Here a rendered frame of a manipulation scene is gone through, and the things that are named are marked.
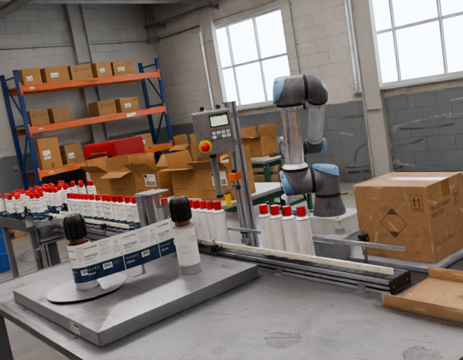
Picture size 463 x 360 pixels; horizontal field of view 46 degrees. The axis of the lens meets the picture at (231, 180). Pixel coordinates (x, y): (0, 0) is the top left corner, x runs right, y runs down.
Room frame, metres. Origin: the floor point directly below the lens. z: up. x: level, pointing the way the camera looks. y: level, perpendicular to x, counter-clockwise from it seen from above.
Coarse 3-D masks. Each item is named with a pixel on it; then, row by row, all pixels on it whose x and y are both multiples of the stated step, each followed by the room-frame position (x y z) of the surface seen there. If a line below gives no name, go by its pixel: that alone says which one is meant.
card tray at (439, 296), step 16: (432, 272) 1.71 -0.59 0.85; (448, 272) 1.67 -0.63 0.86; (416, 288) 1.65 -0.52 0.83; (432, 288) 1.63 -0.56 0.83; (448, 288) 1.61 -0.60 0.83; (384, 304) 1.56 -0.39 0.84; (400, 304) 1.52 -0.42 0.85; (416, 304) 1.48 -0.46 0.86; (432, 304) 1.43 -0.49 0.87; (448, 304) 1.49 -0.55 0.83
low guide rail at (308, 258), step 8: (200, 240) 2.42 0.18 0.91; (208, 240) 2.38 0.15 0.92; (232, 248) 2.24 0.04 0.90; (240, 248) 2.20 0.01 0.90; (248, 248) 2.16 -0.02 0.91; (256, 248) 2.12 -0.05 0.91; (280, 256) 2.02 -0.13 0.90; (288, 256) 1.98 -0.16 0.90; (296, 256) 1.95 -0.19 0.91; (304, 256) 1.92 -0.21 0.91; (312, 256) 1.89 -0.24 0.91; (336, 264) 1.81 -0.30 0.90; (344, 264) 1.78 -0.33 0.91; (352, 264) 1.75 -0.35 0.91; (360, 264) 1.72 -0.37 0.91; (368, 264) 1.71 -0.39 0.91; (384, 272) 1.65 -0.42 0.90; (392, 272) 1.64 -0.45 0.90
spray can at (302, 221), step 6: (300, 210) 1.96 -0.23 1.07; (300, 216) 1.96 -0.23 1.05; (306, 216) 1.96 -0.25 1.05; (300, 222) 1.95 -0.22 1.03; (306, 222) 1.95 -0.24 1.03; (300, 228) 1.95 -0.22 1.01; (306, 228) 1.95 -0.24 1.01; (300, 234) 1.95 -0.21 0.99; (306, 234) 1.95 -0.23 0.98; (300, 240) 1.96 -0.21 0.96; (306, 240) 1.95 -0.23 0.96; (300, 246) 1.96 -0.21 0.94; (306, 246) 1.95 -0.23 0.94; (312, 246) 1.96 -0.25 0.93; (300, 252) 1.97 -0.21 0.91; (306, 252) 1.95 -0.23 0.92; (312, 252) 1.95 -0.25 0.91
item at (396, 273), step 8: (208, 248) 2.38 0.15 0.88; (256, 256) 2.13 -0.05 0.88; (264, 256) 2.11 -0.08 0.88; (272, 256) 2.09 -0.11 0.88; (304, 264) 1.92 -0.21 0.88; (312, 264) 1.91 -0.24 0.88; (320, 264) 1.89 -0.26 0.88; (328, 264) 1.88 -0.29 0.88; (352, 272) 1.76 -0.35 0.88; (360, 272) 1.75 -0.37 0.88; (368, 272) 1.73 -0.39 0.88; (376, 272) 1.72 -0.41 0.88; (400, 272) 1.68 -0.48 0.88; (392, 280) 1.64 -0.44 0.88
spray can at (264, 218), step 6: (264, 204) 2.11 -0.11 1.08; (264, 210) 2.11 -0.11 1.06; (258, 216) 2.12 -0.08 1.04; (264, 216) 2.10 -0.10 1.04; (264, 222) 2.10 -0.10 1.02; (264, 228) 2.10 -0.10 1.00; (270, 228) 2.10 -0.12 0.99; (264, 234) 2.10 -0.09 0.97; (270, 234) 2.10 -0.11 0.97; (264, 240) 2.10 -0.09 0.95; (270, 240) 2.10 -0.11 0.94; (264, 246) 2.11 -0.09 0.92; (270, 246) 2.10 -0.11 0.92
